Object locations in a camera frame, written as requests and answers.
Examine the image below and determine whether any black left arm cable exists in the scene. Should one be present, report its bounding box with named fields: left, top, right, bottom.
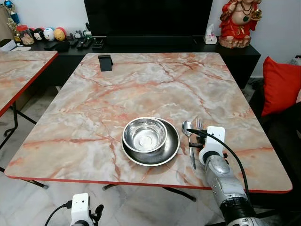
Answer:
left=45, top=201, right=72, bottom=226

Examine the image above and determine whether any stainless steel spoon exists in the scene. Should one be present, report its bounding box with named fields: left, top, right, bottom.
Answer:
left=182, top=121, right=196, bottom=171

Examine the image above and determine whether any stainless steel bowl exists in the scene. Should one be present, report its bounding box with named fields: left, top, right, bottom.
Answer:
left=122, top=117, right=168, bottom=153

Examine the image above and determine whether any stainless steel fork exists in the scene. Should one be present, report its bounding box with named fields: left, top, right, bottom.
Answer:
left=195, top=117, right=204, bottom=144

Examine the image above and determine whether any black phone stand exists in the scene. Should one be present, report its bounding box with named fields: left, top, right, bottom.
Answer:
left=98, top=55, right=113, bottom=72

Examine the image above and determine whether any black flat television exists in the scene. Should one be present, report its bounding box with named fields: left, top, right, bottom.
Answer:
left=84, top=0, right=213, bottom=37

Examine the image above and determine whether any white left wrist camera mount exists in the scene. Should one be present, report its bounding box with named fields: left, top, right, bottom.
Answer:
left=71, top=193, right=91, bottom=226

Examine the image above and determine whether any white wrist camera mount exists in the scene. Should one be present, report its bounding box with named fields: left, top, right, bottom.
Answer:
left=199, top=126, right=226, bottom=158
left=71, top=193, right=91, bottom=226

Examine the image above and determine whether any yellow orange round toy head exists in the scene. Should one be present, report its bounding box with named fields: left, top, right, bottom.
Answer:
left=54, top=27, right=67, bottom=41

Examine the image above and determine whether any gold trophy ornament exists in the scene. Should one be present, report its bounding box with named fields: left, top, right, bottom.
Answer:
left=2, top=0, right=22, bottom=43

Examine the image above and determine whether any red lidded glass jar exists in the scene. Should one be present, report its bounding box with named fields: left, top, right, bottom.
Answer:
left=16, top=24, right=35, bottom=46

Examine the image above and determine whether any red cushion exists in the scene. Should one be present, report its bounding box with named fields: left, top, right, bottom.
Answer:
left=261, top=56, right=301, bottom=117

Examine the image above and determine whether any stainless steel plate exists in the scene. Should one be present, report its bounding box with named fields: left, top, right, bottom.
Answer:
left=121, top=118, right=181, bottom=167

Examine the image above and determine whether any marble pattern folding table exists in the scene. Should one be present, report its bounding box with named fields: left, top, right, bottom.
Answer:
left=0, top=52, right=293, bottom=202

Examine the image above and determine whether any white tissue pack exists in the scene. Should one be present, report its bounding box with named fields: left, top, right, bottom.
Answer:
left=204, top=24, right=218, bottom=45

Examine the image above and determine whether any black round toy head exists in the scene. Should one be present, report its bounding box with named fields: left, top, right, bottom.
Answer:
left=32, top=28, right=44, bottom=41

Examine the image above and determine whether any marble pattern side table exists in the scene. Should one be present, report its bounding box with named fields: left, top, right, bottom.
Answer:
left=0, top=50, right=59, bottom=149

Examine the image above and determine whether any white blue round toy head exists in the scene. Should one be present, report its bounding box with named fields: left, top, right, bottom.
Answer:
left=43, top=27, right=55, bottom=41

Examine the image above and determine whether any black angled desk stand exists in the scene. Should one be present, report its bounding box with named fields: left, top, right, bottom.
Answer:
left=92, top=35, right=108, bottom=49

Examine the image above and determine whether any red laughing buddha statue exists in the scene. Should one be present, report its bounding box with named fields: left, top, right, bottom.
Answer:
left=218, top=0, right=262, bottom=48

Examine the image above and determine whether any black television console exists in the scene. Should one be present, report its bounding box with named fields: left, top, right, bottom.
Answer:
left=28, top=35, right=261, bottom=89

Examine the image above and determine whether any dark sofa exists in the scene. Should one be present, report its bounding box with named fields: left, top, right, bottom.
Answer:
left=263, top=97, right=301, bottom=208

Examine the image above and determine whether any black rounded pouch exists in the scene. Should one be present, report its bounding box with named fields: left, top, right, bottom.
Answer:
left=56, top=41, right=71, bottom=52

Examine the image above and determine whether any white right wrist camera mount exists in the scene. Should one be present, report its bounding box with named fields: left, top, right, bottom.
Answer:
left=199, top=126, right=226, bottom=158

